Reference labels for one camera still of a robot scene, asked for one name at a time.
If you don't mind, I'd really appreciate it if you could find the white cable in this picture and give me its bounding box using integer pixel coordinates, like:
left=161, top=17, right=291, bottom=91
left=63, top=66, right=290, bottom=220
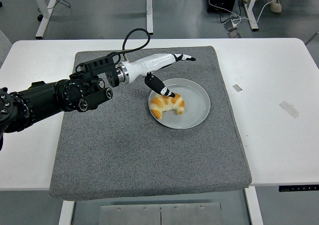
left=208, top=0, right=276, bottom=26

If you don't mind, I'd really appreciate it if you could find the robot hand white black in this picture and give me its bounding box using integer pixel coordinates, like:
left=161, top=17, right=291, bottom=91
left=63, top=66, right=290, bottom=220
left=124, top=52, right=197, bottom=98

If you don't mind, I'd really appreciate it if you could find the white table leg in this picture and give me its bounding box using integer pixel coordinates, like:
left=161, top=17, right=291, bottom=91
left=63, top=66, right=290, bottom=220
left=58, top=200, right=75, bottom=225
left=244, top=187, right=264, bottom=225

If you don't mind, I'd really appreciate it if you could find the white desk leg straight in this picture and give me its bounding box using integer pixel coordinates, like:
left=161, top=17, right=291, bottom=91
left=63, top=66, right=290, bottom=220
left=146, top=0, right=154, bottom=35

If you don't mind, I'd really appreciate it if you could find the grey metal plate with screws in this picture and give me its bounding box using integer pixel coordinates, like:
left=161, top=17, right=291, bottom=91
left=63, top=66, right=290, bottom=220
left=99, top=202, right=222, bottom=225

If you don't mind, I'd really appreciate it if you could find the white desk leg slanted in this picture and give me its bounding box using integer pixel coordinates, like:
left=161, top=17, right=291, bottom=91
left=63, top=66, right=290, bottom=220
left=243, top=0, right=260, bottom=31

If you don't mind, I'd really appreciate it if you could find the grey fabric mat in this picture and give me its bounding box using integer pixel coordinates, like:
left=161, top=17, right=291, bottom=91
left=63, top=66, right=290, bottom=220
left=48, top=45, right=252, bottom=201

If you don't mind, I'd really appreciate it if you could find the large clear tape piece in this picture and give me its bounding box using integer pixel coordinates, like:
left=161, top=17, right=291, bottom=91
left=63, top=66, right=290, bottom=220
left=279, top=101, right=300, bottom=119

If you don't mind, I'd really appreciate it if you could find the grey chair part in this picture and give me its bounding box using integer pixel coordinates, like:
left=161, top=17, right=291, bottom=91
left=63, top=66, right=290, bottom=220
left=305, top=31, right=319, bottom=46

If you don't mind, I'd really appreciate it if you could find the croissant bread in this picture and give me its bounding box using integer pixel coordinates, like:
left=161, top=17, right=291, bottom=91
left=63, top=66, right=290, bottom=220
left=150, top=92, right=185, bottom=120

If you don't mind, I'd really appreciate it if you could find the white desk leg with foot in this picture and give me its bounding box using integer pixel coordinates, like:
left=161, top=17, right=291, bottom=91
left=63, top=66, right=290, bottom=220
left=35, top=0, right=57, bottom=39

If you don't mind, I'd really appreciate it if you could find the grey round plate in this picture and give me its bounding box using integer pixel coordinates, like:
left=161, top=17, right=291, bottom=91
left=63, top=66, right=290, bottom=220
left=148, top=78, right=211, bottom=130

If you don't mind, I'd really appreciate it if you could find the black table control panel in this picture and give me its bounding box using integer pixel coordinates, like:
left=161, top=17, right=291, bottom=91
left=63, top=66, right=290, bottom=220
left=279, top=184, right=319, bottom=193

